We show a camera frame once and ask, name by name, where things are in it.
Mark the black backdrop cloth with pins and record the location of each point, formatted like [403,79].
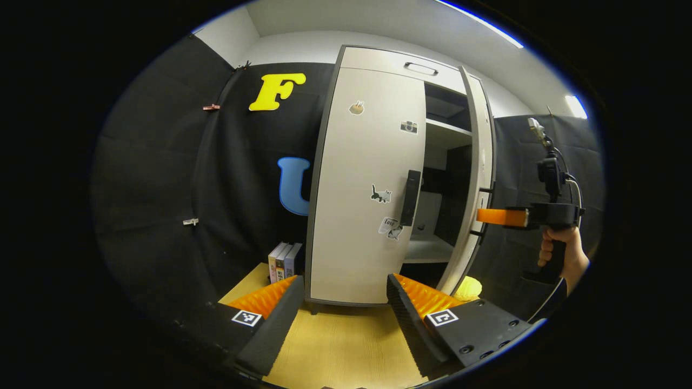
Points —
[162,189]

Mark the black clip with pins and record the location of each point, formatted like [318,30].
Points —
[243,65]

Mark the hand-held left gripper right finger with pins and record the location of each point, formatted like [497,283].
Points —
[413,329]

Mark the small ceiling light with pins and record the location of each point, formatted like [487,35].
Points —
[576,106]

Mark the upright book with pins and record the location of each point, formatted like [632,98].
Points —
[284,263]
[275,263]
[293,260]

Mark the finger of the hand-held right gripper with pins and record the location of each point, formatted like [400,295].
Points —
[500,216]

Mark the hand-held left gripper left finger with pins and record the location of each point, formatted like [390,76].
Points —
[275,329]

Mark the grey cabinet door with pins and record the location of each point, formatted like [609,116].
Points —
[476,162]
[362,189]

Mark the grey double-door shoe cabinet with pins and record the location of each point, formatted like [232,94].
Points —
[459,189]

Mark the yellow ribbed round object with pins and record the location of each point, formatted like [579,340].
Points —
[467,289]

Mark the grey cabinet drawer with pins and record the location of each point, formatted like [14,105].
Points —
[378,59]

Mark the white cabinet shelf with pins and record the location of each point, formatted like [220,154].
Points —
[446,132]
[427,249]

